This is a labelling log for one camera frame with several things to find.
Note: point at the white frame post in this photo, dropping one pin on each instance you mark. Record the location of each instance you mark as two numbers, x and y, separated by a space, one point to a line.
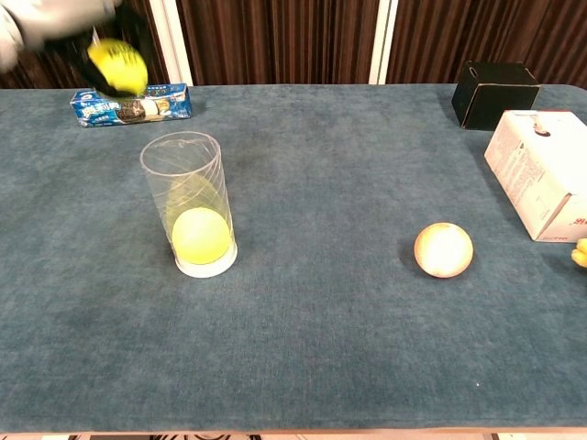
383 41
172 41

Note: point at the yellow toy banana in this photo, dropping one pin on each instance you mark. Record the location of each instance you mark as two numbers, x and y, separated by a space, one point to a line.
581 254

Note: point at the black cardboard box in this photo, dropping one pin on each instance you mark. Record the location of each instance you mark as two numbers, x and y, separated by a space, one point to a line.
497 98

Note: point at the plain yellow tennis ball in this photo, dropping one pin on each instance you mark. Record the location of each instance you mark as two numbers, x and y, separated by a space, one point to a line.
200 236

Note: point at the white cardboard box red print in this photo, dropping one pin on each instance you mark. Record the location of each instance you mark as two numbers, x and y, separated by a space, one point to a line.
536 174

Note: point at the dark brown curtain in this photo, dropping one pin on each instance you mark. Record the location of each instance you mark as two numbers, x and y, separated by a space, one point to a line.
275 41

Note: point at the round peach-coloured fruit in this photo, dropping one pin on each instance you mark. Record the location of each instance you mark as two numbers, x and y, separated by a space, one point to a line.
443 250

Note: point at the blue-green table cloth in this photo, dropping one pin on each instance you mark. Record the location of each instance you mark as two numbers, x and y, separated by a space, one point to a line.
321 321

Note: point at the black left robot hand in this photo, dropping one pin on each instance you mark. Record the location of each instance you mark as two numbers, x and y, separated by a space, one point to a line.
93 78

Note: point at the clear plastic tube container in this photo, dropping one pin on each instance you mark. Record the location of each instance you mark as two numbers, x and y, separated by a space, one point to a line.
192 188

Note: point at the yellow tennis ball black print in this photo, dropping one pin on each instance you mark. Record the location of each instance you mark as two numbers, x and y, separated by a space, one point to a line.
120 64

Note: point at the blue Oreo cookie box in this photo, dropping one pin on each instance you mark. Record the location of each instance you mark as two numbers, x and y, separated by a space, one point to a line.
160 110

